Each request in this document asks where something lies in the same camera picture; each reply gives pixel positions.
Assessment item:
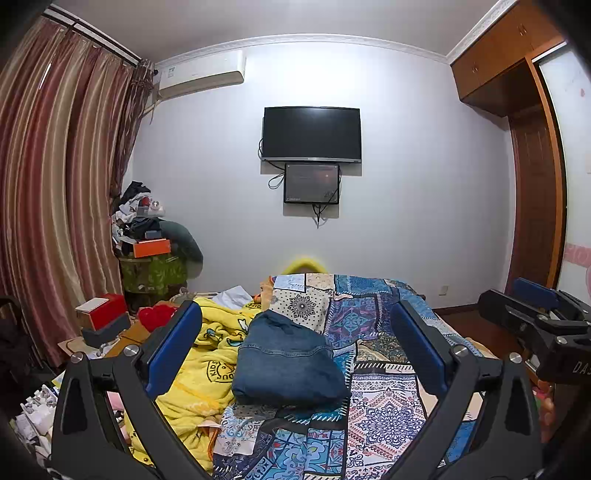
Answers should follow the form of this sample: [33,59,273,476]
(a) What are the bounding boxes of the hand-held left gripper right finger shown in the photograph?
[390,299,543,480]

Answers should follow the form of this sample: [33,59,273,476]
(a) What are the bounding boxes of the wooden nightstand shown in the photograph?
[58,318,153,361]

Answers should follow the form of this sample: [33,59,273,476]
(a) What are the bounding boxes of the pile of clothes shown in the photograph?
[111,180,167,245]

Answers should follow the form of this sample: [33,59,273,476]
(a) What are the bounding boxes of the red heart cushion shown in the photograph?
[139,305,176,332]

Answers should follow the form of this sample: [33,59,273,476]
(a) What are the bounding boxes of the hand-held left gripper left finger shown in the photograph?
[48,299,213,480]

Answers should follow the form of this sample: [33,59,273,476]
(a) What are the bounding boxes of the yellow cartoon blanket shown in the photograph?
[124,295,278,476]

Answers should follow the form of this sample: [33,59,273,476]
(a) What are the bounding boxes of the white curtain rail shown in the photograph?
[41,4,141,64]

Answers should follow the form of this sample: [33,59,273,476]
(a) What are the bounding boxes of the blue patchwork bedspread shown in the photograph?
[212,272,490,480]

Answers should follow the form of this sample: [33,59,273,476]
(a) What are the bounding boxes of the striped red curtain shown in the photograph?
[0,14,155,370]

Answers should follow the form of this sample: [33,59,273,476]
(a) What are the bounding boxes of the white air conditioner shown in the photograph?
[154,51,247,100]

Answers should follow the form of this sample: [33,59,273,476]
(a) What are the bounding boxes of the grey pouch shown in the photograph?
[82,314,131,348]

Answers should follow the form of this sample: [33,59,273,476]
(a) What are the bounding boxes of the pile of white papers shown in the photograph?
[9,383,61,462]

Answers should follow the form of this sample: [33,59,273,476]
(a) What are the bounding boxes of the white sliding wardrobe door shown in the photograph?
[538,41,591,296]

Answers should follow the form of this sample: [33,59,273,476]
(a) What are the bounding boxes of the orange plush toy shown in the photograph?
[252,277,274,305]

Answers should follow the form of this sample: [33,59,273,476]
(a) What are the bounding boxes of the black wall television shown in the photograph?
[262,106,362,164]

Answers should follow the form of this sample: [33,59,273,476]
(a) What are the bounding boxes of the pink plastic toy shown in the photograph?
[533,383,556,444]

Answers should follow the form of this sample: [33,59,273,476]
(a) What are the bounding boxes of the red box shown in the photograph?
[76,293,127,330]

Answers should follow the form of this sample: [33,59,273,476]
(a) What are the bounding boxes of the orange box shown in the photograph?
[132,237,172,258]

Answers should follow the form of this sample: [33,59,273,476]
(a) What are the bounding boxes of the white cloth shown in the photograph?
[217,285,254,308]

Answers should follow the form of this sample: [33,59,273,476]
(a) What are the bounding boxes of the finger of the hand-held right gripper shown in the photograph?
[478,288,561,344]
[513,277,591,319]

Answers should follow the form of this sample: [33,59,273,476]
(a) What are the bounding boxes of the small wall monitor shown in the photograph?
[283,162,342,205]

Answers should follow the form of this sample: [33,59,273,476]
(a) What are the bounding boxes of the green patterned cloth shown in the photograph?
[119,253,190,301]

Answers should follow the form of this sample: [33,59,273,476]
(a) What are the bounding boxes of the dark green bag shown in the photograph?
[159,219,205,278]

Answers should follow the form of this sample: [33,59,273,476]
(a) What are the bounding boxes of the wooden wardrobe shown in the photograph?
[450,0,568,118]

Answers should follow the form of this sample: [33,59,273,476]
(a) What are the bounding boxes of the blue denim jeans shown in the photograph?
[231,310,352,409]

